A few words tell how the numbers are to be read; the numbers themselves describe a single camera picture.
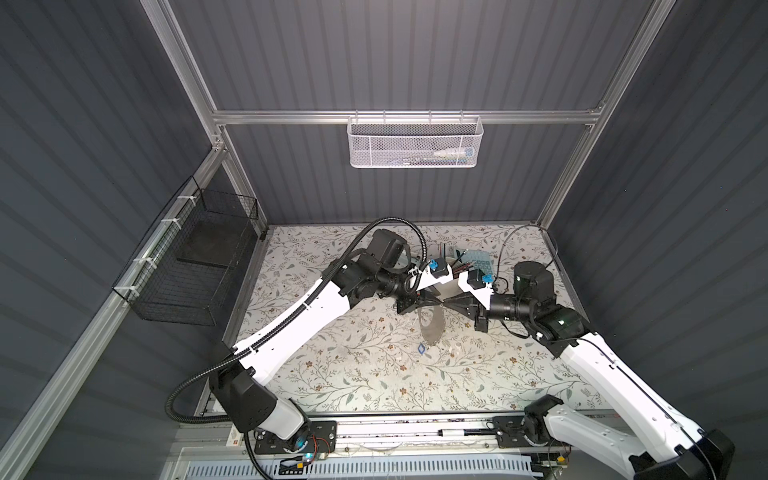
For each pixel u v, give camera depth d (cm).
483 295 59
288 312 45
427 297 60
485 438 74
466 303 62
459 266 95
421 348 83
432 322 74
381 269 54
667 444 39
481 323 60
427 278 57
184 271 75
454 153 91
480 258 108
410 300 59
